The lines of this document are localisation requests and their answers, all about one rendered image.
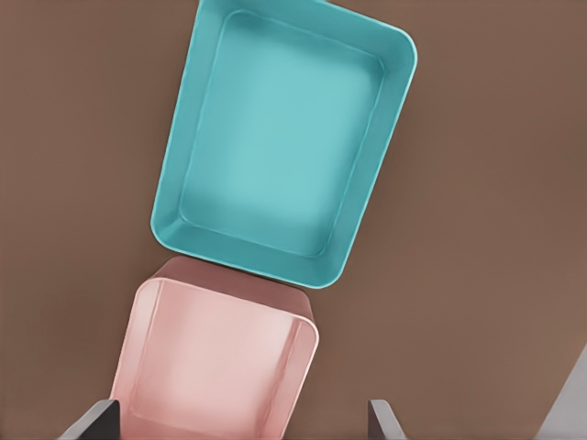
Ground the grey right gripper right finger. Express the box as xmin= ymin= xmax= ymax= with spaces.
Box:
xmin=368 ymin=399 xmax=407 ymax=440

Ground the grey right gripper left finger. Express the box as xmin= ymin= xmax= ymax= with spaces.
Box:
xmin=58 ymin=399 xmax=122 ymax=440

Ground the pink rectangular tray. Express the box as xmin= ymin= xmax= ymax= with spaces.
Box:
xmin=105 ymin=256 xmax=320 ymax=440

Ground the teal rectangular tray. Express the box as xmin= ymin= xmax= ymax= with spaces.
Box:
xmin=150 ymin=0 xmax=419 ymax=291

